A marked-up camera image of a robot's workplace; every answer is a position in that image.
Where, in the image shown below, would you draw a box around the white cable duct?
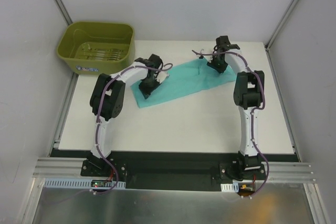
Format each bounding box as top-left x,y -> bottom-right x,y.
44,178 -> 126,190
220,182 -> 239,193

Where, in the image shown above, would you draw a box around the aluminium frame rail front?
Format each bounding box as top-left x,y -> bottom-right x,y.
33,157 -> 317,184

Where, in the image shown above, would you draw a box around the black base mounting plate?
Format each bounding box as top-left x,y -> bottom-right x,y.
51,150 -> 299,191

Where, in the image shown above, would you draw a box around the right white cable duct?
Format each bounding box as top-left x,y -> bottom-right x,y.
220,182 -> 239,193

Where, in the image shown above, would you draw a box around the reflective metal sheet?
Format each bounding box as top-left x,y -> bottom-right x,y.
24,179 -> 329,223

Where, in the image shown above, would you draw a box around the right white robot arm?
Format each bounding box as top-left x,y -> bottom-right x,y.
207,36 -> 265,181

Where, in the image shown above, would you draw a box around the olive green plastic bin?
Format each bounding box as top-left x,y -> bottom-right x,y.
57,21 -> 135,75

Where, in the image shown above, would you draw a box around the right aluminium corner post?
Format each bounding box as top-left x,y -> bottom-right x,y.
265,0 -> 318,50

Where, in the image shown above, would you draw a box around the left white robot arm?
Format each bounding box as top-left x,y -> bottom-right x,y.
87,54 -> 167,176

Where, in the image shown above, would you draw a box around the left white cable duct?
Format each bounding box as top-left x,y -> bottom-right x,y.
44,178 -> 126,190

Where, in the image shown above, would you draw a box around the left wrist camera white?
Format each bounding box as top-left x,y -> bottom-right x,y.
156,71 -> 170,83

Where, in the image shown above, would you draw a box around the teal t shirt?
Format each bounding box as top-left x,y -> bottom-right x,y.
131,59 -> 236,108

